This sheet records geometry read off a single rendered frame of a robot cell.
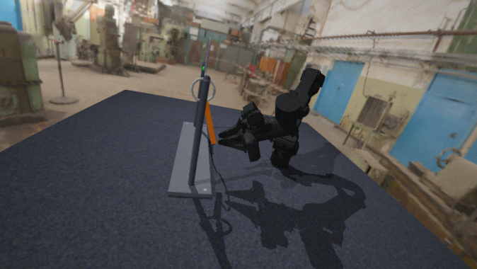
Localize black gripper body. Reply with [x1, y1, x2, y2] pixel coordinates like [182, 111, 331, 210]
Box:
[241, 111, 277, 162]

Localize orange bar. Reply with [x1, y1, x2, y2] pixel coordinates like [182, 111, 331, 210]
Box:
[190, 77, 216, 144]

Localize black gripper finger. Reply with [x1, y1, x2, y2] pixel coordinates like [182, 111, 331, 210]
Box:
[218, 118, 242, 138]
[218, 128, 247, 153]

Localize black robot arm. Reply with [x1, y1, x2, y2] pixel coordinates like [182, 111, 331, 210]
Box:
[242, 68, 326, 168]

